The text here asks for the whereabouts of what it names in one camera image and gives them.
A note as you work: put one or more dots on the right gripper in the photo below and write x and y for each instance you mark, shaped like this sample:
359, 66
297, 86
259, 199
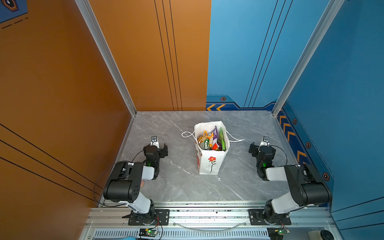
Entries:
255, 148

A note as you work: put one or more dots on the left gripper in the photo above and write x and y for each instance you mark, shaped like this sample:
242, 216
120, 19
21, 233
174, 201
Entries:
163, 152

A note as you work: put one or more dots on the green snack bag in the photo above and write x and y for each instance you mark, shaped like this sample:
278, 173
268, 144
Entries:
221, 140

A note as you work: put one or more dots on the yellow orange snack packet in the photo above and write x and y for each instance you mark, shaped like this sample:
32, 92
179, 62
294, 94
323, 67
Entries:
205, 136

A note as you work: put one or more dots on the white paper bag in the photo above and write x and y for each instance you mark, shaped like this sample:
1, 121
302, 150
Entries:
209, 162

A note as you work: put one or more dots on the purple snack packet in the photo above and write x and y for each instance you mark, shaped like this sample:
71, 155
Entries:
215, 137

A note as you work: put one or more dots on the green white snack packet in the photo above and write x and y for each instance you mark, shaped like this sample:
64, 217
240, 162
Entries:
206, 145

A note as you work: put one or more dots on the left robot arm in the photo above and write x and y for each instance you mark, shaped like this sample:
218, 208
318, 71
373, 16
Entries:
124, 187

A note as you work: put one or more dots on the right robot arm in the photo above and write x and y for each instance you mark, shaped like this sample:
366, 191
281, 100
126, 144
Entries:
306, 187

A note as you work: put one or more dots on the green circuit board left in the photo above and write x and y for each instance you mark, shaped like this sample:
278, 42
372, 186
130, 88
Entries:
148, 233

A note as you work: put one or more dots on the green circuit board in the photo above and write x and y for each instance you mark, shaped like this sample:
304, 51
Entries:
148, 233
278, 234

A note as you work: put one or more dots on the green circuit board right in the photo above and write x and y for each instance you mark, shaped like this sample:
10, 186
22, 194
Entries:
278, 234

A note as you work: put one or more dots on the black round knob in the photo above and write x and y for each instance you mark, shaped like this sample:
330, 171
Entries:
326, 235

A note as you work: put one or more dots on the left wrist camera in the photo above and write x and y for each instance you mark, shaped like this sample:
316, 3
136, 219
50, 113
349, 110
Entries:
154, 141

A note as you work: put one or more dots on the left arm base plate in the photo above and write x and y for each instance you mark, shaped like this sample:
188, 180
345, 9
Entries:
157, 216

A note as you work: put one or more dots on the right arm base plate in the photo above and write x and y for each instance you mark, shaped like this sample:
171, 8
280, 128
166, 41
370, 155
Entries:
259, 217

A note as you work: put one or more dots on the aluminium frame rail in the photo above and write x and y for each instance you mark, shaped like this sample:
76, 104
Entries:
228, 220

